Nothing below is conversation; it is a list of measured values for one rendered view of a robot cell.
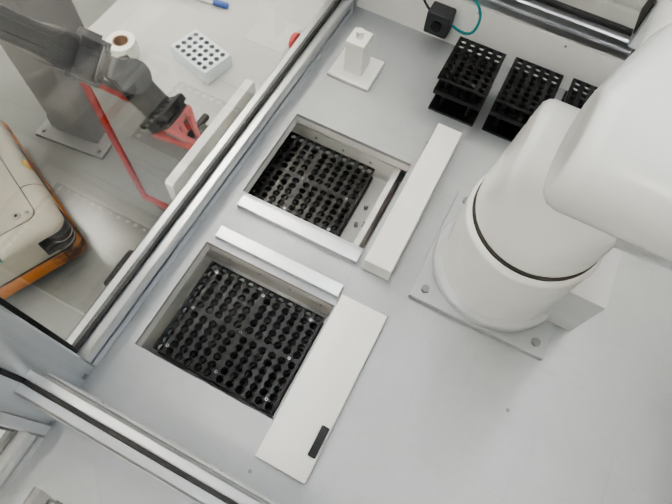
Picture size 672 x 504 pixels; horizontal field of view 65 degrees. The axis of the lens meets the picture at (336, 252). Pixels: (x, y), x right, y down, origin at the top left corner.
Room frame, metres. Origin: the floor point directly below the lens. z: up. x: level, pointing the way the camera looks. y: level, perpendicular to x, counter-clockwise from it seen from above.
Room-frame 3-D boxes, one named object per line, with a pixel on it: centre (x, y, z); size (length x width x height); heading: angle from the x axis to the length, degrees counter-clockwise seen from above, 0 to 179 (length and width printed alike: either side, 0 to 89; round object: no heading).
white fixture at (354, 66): (0.80, 0.01, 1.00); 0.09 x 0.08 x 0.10; 69
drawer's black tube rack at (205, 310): (0.24, 0.14, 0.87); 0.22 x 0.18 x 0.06; 69
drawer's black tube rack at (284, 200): (0.55, 0.08, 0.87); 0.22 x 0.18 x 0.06; 69
